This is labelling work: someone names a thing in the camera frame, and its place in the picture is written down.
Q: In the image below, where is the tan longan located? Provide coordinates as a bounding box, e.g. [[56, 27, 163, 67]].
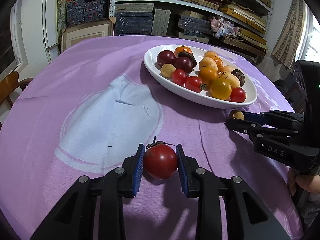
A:
[[161, 63, 176, 78], [229, 109, 245, 120]]

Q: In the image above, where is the yellow tomato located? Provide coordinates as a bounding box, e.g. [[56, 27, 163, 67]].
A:
[[209, 79, 232, 100]]

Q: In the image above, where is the speckled yellow pepino melon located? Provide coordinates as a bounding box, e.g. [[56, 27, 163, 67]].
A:
[[218, 72, 240, 88]]

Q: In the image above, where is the small dark mangosteen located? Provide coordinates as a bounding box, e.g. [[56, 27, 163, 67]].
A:
[[231, 69, 246, 87]]

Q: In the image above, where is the round tan pear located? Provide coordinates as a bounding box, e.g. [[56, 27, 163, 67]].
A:
[[222, 65, 234, 73]]

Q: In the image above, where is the red tomato small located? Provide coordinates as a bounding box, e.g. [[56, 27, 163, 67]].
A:
[[184, 76, 203, 93]]

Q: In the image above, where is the large orange mandarin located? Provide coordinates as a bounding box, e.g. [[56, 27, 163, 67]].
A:
[[214, 56, 223, 73]]

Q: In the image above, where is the spotted yellow pear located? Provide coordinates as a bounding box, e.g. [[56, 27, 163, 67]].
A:
[[199, 57, 217, 72]]

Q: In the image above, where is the small orange tomato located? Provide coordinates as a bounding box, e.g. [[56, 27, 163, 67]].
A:
[[203, 51, 217, 59]]

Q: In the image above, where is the red cherry tomato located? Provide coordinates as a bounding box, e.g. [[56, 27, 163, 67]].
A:
[[171, 69, 188, 87]]

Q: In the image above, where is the dark red plum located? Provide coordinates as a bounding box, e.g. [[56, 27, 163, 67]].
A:
[[157, 50, 176, 67], [174, 56, 193, 74]]

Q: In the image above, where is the red tomato with stem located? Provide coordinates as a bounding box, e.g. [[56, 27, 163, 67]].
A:
[[143, 137, 178, 180]]

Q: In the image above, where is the large dark mangosteen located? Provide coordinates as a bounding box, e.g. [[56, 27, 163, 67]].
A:
[[177, 51, 197, 68]]

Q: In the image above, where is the red tomato front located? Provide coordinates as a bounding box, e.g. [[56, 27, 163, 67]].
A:
[[230, 88, 247, 103]]

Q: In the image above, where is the person right hand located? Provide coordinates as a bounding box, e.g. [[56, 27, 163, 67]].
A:
[[287, 168, 320, 196]]

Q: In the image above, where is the white oval plate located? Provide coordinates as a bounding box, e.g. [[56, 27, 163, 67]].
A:
[[143, 44, 258, 109]]

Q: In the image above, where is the patterned curtain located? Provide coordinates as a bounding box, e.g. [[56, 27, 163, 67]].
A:
[[272, 0, 306, 68]]

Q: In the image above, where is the crumpled pink cloth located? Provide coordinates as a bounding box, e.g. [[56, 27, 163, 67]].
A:
[[210, 16, 240, 38]]

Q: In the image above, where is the purple printed tablecloth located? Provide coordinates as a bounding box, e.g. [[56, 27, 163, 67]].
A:
[[1, 36, 303, 239]]

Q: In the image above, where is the metal storage shelf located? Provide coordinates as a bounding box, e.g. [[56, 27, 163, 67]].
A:
[[109, 0, 275, 55]]

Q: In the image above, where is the wooden chair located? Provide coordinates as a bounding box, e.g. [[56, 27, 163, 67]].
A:
[[1, 71, 33, 126]]

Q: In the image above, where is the framed picture cardboard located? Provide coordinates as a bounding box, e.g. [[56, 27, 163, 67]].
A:
[[61, 17, 116, 53]]

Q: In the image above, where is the stack of blue boxes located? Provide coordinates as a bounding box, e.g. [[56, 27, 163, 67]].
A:
[[66, 0, 108, 27]]

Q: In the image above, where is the window with white frame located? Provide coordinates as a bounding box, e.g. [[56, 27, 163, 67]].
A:
[[1, 0, 28, 79]]

